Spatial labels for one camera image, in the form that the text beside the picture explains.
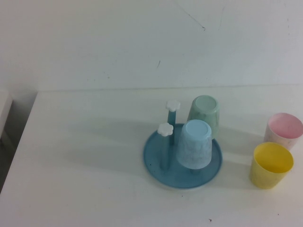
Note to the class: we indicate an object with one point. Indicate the light blue plastic cup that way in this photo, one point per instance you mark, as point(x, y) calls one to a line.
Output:
point(194, 146)

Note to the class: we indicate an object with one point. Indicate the blue cup stand, white caps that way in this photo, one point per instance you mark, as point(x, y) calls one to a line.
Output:
point(156, 165)

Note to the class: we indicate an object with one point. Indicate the green plastic cup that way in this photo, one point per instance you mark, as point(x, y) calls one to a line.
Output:
point(203, 106)

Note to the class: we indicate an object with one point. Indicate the yellow plastic cup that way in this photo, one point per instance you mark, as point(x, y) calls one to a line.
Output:
point(265, 175)

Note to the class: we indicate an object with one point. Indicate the pink plastic cup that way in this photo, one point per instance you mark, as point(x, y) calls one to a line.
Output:
point(284, 127)

